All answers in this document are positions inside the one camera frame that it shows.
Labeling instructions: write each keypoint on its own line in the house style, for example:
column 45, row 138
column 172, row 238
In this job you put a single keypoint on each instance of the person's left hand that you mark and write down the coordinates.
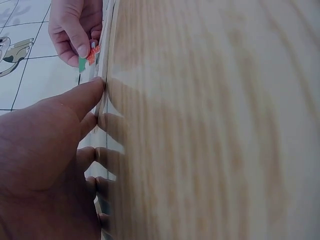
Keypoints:
column 37, row 162

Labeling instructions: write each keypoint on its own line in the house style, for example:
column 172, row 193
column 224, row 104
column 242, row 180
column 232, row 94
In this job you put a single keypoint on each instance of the person's right hand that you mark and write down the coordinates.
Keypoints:
column 72, row 22

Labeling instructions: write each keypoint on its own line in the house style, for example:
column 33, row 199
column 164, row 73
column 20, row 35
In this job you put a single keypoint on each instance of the person's right fingers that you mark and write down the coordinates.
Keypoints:
column 75, row 47

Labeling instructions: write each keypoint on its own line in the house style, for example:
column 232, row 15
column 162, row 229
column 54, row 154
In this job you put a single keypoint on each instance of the green and orange piece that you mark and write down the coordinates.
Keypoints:
column 85, row 62

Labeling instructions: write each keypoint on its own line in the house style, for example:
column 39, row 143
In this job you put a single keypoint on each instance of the clear glossy sheet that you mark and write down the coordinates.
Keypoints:
column 110, row 117

